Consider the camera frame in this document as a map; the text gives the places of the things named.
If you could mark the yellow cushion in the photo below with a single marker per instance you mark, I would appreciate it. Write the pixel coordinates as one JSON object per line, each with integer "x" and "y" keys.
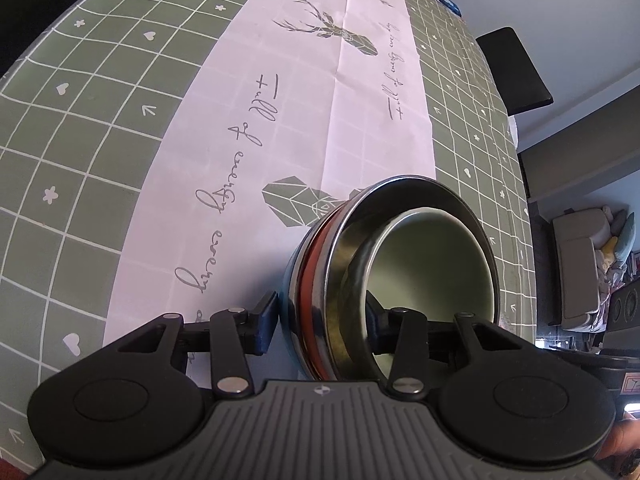
{"x": 607, "y": 249}

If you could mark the orange steel bowl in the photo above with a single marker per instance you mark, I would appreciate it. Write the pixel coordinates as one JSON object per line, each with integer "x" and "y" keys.
{"x": 365, "y": 230}

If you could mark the beige sofa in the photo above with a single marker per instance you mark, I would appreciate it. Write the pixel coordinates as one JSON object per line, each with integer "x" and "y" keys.
{"x": 577, "y": 270}

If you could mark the person's right hand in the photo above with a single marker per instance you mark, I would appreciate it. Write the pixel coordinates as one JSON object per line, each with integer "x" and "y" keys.
{"x": 622, "y": 437}

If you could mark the person's orange clothing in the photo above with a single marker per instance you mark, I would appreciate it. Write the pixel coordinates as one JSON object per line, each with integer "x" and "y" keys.
{"x": 15, "y": 469}

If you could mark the green checked tablecloth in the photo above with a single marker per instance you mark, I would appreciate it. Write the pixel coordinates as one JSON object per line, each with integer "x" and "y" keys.
{"x": 90, "y": 150}

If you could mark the green ceramic bowl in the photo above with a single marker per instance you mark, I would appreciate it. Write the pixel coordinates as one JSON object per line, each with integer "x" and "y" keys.
{"x": 435, "y": 260}

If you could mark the blue cushion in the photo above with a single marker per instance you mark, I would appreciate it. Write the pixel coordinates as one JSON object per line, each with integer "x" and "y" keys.
{"x": 622, "y": 237}

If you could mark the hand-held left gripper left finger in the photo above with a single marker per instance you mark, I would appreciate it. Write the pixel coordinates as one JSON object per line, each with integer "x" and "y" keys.
{"x": 267, "y": 325}

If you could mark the blue packet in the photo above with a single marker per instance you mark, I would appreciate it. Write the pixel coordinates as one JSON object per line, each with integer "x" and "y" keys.
{"x": 447, "y": 0}

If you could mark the black chair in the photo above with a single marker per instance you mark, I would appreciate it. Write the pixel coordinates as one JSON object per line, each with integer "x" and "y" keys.
{"x": 515, "y": 72}

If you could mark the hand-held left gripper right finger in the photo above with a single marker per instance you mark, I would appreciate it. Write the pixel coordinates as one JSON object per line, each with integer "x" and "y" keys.
{"x": 376, "y": 327}

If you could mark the blue steel bowl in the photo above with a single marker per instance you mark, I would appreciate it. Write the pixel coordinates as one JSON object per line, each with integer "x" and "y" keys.
{"x": 290, "y": 305}

